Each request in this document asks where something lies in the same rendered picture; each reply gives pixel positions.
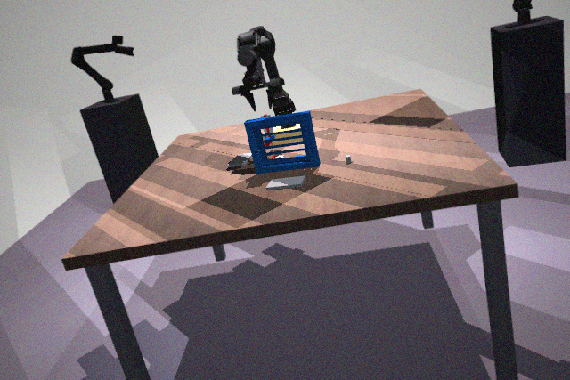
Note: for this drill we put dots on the blue rectangular frame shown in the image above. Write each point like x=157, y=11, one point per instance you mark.
x=275, y=164

